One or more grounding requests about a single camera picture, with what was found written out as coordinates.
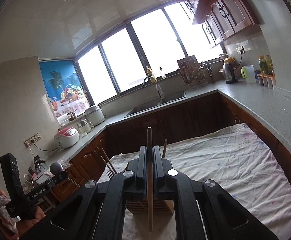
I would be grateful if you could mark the lower wooden cabinets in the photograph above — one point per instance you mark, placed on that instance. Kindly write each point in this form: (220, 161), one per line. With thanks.
(195, 118)

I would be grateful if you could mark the left wall power strip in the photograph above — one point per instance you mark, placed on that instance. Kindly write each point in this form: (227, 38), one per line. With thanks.
(32, 140)

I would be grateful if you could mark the tropical fruit window blind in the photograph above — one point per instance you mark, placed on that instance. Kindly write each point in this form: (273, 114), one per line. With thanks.
(64, 89)

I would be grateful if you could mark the wooden cabinets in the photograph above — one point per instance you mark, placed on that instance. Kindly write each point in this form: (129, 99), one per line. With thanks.
(195, 118)
(220, 19)

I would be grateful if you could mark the brown carved wooden chopstick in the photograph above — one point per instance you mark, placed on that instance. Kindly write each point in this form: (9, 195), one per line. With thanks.
(149, 179)

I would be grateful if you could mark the steel fork wooden handle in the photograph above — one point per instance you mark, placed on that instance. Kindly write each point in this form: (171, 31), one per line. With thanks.
(110, 175)

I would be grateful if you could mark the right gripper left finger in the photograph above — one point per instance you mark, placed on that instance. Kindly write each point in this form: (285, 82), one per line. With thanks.
(96, 211)

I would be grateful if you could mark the left hand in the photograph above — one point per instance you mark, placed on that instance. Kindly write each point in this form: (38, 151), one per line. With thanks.
(16, 225)

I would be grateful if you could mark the white red rice cooker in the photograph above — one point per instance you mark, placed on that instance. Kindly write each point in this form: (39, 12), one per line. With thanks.
(67, 137)

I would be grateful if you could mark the steel electric kettle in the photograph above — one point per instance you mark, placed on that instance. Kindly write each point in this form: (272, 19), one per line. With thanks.
(229, 72)

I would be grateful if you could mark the white pot cooker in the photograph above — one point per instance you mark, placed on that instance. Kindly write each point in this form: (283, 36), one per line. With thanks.
(95, 114)

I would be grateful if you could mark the dish drying rack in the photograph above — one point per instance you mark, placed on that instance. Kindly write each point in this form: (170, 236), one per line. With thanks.
(195, 73)

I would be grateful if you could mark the green white pitcher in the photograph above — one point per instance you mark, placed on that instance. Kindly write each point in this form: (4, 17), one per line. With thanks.
(248, 74)

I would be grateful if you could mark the tan wooden chopstick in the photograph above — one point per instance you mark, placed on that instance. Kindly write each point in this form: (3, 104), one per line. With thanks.
(164, 149)

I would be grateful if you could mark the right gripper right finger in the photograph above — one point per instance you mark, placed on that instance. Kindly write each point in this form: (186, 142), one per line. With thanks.
(204, 210)

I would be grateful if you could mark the upper wooden cabinets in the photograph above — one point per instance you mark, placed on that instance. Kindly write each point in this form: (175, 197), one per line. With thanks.
(220, 19)

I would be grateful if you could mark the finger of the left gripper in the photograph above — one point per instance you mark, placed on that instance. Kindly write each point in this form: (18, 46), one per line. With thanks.
(58, 178)

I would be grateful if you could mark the yellow soap bottle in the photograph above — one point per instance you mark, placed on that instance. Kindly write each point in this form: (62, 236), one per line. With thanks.
(149, 72)

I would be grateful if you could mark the yellow oil bottle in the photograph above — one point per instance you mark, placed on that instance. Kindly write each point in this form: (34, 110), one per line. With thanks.
(265, 64)

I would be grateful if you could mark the steel spoon wooden handle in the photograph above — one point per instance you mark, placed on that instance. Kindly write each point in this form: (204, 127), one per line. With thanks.
(56, 168)

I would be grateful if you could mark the kitchen sink basin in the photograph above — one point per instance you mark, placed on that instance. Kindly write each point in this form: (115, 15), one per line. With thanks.
(157, 102)

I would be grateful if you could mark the spice jar set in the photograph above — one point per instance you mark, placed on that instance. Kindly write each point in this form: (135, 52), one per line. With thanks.
(267, 80)

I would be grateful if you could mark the wall power socket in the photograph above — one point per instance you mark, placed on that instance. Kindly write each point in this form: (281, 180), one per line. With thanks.
(240, 50)

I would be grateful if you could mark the small white blender appliance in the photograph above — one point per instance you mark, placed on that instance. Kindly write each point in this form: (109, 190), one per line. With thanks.
(85, 126)

